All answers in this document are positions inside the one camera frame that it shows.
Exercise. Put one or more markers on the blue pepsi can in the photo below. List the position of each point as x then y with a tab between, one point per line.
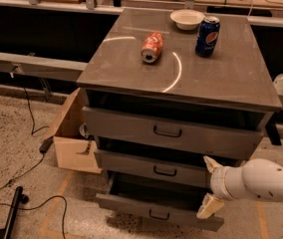
207	36

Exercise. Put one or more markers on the orange soda can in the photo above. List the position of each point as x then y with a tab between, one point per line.
151	47

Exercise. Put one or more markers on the white bowl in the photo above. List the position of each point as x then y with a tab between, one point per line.
186	19

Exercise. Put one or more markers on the cardboard box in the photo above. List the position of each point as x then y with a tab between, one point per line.
72	150

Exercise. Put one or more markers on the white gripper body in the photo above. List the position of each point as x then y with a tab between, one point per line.
219	181

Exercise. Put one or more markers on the grey top drawer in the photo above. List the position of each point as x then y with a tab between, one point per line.
173	134

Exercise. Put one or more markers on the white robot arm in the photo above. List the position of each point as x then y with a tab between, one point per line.
258	179

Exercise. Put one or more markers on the grey drawer cabinet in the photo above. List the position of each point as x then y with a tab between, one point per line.
232	88

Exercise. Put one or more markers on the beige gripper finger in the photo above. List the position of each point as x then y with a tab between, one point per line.
210	204
211	164

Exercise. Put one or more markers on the black stand base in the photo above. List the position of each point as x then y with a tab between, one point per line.
18	198

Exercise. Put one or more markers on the grey drawer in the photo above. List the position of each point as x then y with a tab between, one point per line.
173	134
153	168
157	200

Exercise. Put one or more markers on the grey bottom drawer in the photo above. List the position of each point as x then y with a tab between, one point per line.
157	200

